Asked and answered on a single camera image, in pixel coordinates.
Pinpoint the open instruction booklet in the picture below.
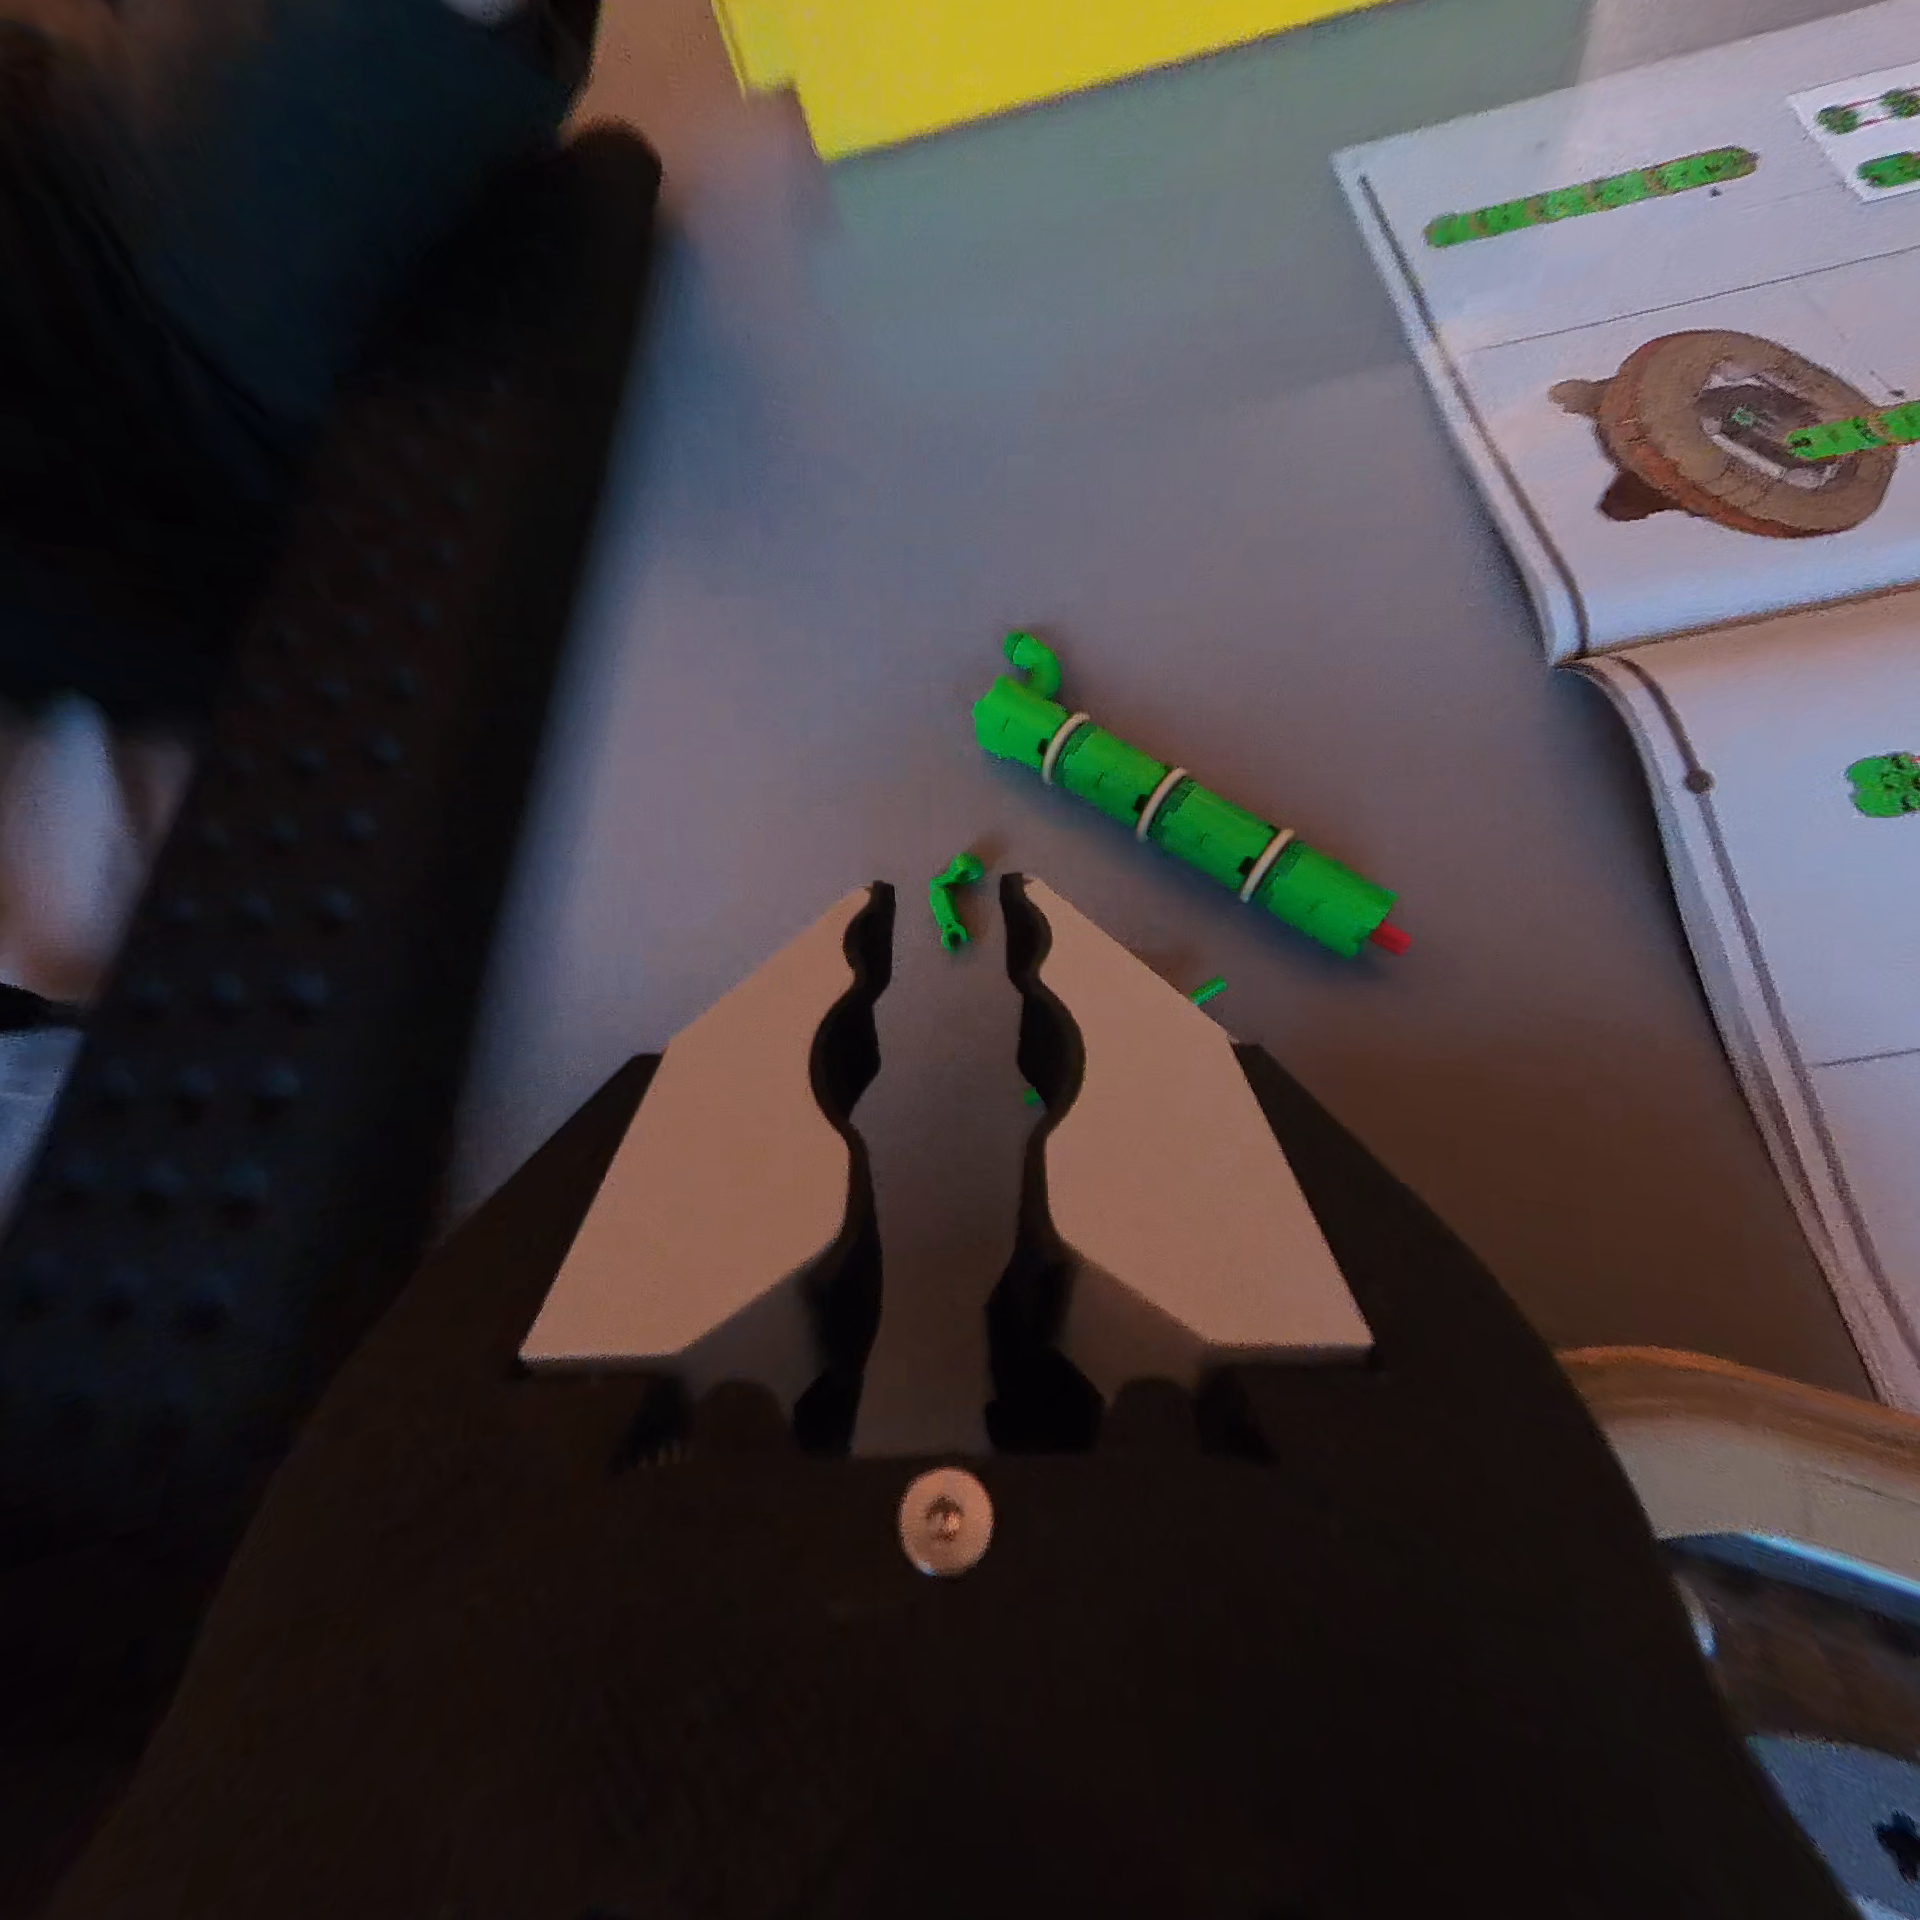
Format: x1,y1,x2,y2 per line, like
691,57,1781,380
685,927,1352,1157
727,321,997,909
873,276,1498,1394
1334,0,1920,1413

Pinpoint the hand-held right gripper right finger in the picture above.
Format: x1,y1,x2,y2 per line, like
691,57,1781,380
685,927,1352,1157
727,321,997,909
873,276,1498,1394
978,869,1379,1455

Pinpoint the tan round pot base model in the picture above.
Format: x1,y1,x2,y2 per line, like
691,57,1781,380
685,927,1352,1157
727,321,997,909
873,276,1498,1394
1559,1340,1920,1920

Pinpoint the yellow plastic bin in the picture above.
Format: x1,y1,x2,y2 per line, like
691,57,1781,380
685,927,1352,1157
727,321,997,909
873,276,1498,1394
714,0,1399,163

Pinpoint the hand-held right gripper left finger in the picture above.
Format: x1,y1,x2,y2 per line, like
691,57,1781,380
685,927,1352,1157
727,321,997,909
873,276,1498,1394
515,880,902,1458

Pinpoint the green bamboo stalk model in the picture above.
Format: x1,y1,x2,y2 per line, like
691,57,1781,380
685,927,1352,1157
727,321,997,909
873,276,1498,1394
972,628,1417,965

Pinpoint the grey desk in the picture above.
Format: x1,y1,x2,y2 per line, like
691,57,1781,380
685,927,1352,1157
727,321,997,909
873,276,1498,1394
450,0,1893,1413

